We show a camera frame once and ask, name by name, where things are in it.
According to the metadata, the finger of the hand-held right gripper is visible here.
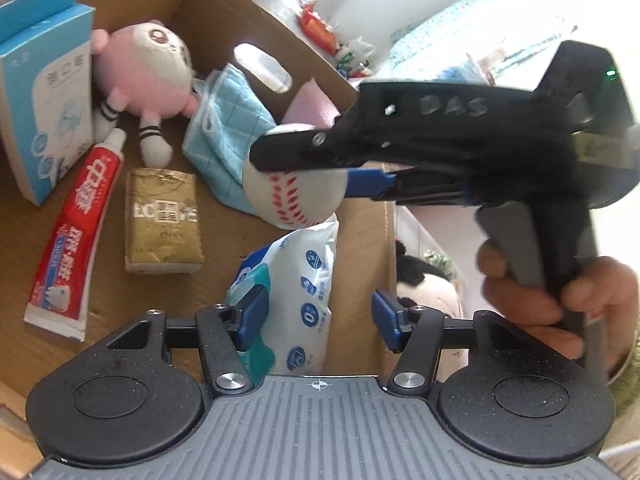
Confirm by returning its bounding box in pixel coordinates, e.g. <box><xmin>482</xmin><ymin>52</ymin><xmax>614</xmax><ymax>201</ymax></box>
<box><xmin>249</xmin><ymin>102</ymin><xmax>396</xmax><ymax>173</ymax></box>
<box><xmin>344</xmin><ymin>169</ymin><xmax>471</xmax><ymax>207</ymax></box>

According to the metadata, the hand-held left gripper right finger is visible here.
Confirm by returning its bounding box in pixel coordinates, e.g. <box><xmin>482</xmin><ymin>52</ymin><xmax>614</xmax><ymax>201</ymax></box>
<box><xmin>371</xmin><ymin>287</ymin><xmax>532</xmax><ymax>397</ymax></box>

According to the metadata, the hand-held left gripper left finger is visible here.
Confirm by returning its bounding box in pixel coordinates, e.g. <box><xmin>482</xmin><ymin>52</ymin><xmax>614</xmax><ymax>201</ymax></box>
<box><xmin>105</xmin><ymin>285</ymin><xmax>272</xmax><ymax>397</ymax></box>

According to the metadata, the white baseball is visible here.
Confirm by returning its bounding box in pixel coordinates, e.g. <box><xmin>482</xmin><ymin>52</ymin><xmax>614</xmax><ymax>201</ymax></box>
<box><xmin>242</xmin><ymin>124</ymin><xmax>349</xmax><ymax>228</ymax></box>

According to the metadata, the pink sponge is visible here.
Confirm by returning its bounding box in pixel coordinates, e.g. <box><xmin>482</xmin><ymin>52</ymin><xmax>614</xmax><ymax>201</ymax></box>
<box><xmin>285</xmin><ymin>80</ymin><xmax>353</xmax><ymax>128</ymax></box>

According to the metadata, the white wet wipes pack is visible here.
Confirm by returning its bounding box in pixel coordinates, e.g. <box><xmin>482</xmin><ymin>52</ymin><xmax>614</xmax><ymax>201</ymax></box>
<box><xmin>224</xmin><ymin>215</ymin><xmax>341</xmax><ymax>386</ymax></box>

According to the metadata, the brown cardboard box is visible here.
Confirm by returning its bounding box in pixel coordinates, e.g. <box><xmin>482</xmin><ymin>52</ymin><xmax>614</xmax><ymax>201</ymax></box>
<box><xmin>0</xmin><ymin>0</ymin><xmax>398</xmax><ymax>480</ymax></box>

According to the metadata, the light blue towel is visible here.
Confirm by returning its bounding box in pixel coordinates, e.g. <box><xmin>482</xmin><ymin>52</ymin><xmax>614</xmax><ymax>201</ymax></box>
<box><xmin>182</xmin><ymin>63</ymin><xmax>281</xmax><ymax>216</ymax></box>

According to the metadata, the gold tissue packet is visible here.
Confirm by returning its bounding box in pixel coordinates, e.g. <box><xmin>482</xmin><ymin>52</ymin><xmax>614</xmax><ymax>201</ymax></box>
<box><xmin>124</xmin><ymin>167</ymin><xmax>205</xmax><ymax>276</ymax></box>

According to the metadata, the small pink plush toy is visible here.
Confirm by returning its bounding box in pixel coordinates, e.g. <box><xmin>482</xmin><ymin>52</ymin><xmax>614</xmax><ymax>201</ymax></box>
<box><xmin>91</xmin><ymin>20</ymin><xmax>201</xmax><ymax>168</ymax></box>

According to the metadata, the red toothpaste tube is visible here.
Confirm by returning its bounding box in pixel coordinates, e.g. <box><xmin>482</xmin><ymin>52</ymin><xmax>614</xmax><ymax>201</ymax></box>
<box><xmin>24</xmin><ymin>127</ymin><xmax>127</xmax><ymax>343</ymax></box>

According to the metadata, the blue paper box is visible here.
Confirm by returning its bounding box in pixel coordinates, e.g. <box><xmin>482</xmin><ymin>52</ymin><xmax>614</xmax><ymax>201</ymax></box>
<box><xmin>0</xmin><ymin>0</ymin><xmax>97</xmax><ymax>207</ymax></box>

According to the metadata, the person's right forearm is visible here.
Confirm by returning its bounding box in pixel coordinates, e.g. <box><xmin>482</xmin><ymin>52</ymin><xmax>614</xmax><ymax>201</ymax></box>
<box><xmin>606</xmin><ymin>317</ymin><xmax>640</xmax><ymax>413</ymax></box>

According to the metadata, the person's right hand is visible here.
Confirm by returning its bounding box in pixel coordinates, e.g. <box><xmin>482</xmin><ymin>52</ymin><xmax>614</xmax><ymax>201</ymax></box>
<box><xmin>475</xmin><ymin>239</ymin><xmax>640</xmax><ymax>361</ymax></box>

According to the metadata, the large red-dress plush doll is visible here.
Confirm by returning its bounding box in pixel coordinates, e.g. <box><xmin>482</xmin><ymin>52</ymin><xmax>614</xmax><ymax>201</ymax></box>
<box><xmin>395</xmin><ymin>240</ymin><xmax>466</xmax><ymax>322</ymax></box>

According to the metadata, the white plastic bag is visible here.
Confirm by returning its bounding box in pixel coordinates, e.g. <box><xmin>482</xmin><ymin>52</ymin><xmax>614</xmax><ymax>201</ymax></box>
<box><xmin>336</xmin><ymin>37</ymin><xmax>376</xmax><ymax>69</ymax></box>

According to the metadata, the teal patterned curtain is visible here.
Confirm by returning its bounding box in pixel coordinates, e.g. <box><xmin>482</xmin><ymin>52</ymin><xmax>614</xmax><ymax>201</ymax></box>
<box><xmin>389</xmin><ymin>0</ymin><xmax>503</xmax><ymax>82</ymax></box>

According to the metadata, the red snack packet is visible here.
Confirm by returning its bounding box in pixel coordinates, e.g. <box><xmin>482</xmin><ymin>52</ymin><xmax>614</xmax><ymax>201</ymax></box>
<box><xmin>299</xmin><ymin>4</ymin><xmax>342</xmax><ymax>54</ymax></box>

